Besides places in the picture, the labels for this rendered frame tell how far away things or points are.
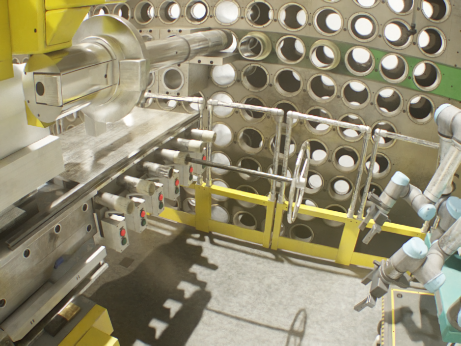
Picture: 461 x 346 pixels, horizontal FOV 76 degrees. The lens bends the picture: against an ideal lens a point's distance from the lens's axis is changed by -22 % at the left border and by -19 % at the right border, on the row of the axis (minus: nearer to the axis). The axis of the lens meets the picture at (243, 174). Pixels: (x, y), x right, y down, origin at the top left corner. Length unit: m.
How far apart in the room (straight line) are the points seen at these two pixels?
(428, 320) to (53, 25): 2.01
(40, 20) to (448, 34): 2.69
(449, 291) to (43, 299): 1.60
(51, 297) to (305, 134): 2.41
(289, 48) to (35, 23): 2.89
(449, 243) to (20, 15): 1.47
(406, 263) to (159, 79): 2.45
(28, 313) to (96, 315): 0.27
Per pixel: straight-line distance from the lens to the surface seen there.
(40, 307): 1.39
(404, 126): 3.02
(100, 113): 1.30
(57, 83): 0.99
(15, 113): 1.26
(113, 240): 1.62
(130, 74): 1.12
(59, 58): 1.03
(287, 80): 3.63
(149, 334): 2.07
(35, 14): 1.02
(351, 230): 2.45
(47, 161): 1.27
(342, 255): 2.58
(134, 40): 1.15
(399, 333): 1.83
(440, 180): 1.52
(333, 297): 2.36
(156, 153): 1.92
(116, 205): 1.49
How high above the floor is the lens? 1.63
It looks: 27 degrees down
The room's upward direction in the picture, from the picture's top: 4 degrees clockwise
